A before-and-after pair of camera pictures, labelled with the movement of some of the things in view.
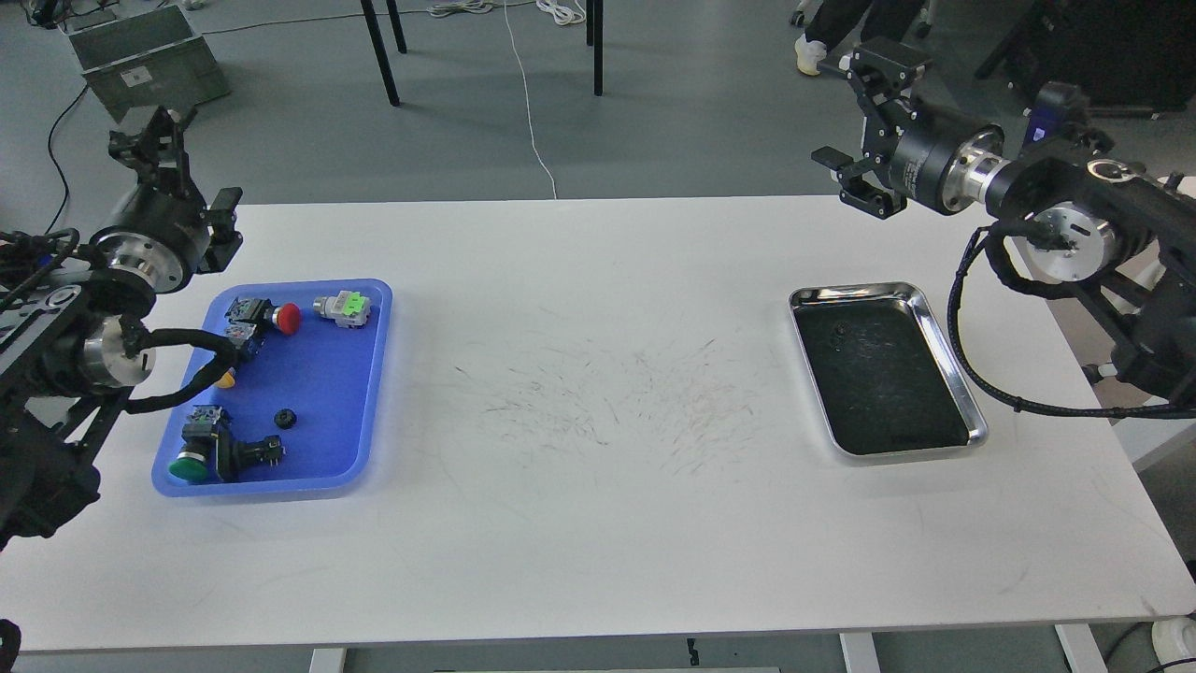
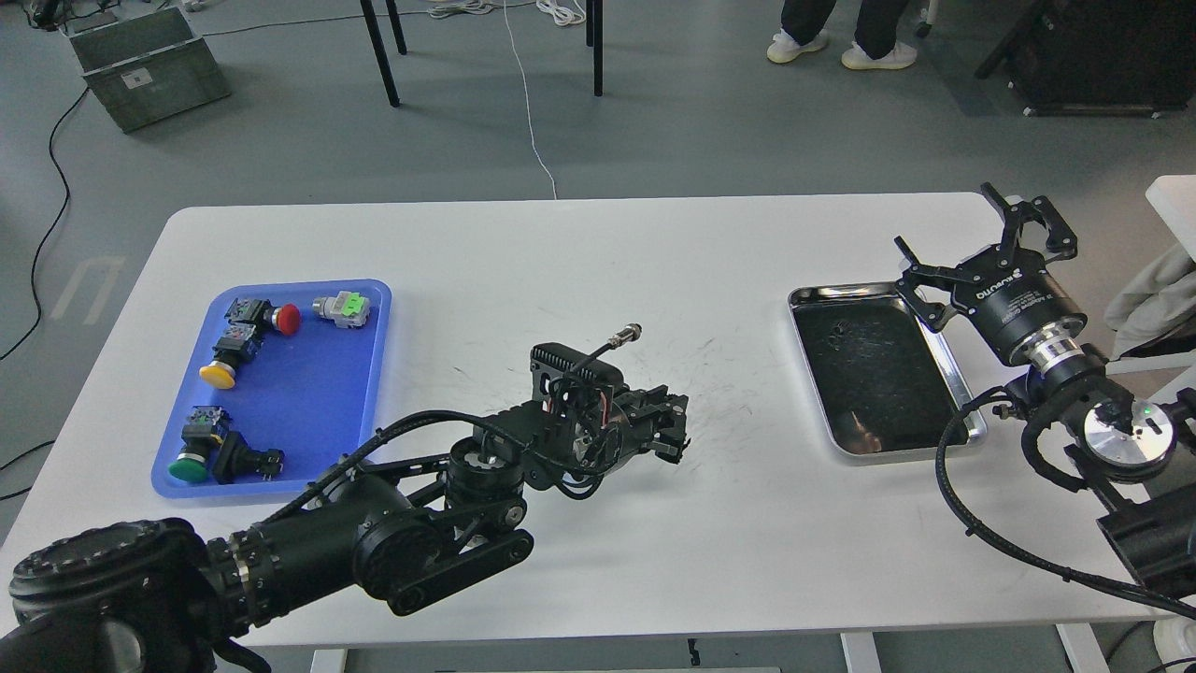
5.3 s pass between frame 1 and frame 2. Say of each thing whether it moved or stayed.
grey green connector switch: stayed
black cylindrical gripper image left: moved
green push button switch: stayed
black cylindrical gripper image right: moved
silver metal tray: stayed
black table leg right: stayed
